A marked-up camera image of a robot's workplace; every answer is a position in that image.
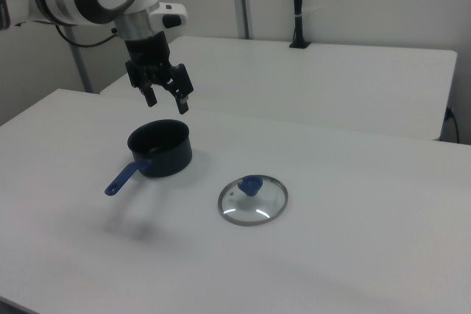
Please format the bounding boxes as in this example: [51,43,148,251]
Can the black cable on robot arm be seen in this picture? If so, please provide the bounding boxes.
[54,24,123,49]

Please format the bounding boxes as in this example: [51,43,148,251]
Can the black camera pole with base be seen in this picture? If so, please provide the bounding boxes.
[288,0,312,50]

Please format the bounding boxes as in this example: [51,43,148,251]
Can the dark saucepan with blue handle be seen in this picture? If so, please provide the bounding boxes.
[104,118,194,197]

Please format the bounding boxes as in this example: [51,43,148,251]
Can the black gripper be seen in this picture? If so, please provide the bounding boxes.
[124,32,195,115]

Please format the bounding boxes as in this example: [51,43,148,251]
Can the grey thin wall post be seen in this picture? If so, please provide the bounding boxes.
[68,44,93,93]

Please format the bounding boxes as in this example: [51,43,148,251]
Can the glass lid with blue knob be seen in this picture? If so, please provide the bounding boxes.
[217,174,289,226]

